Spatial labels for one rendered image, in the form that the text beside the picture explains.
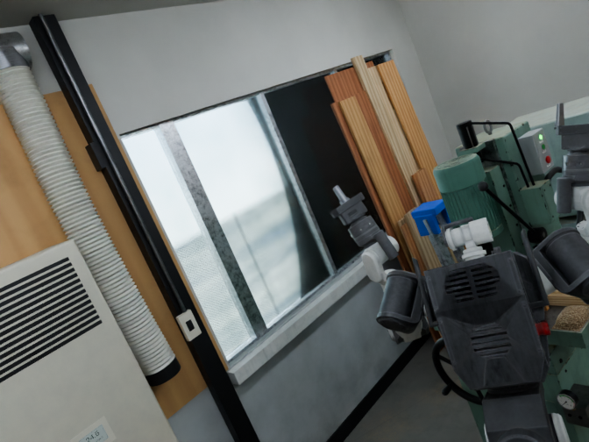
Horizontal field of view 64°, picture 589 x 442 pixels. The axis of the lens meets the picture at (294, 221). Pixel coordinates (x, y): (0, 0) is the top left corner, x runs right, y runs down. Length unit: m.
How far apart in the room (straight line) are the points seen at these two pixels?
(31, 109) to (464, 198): 1.68
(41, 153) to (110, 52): 0.70
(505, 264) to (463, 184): 0.73
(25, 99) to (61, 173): 0.31
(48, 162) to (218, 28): 1.33
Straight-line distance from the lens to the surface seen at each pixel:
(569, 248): 1.28
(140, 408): 2.04
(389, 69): 3.83
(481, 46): 4.23
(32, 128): 2.11
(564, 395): 1.92
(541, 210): 2.02
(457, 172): 1.81
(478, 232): 1.32
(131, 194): 2.26
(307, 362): 2.91
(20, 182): 2.21
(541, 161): 2.06
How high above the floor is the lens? 1.84
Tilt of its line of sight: 10 degrees down
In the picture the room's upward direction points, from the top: 23 degrees counter-clockwise
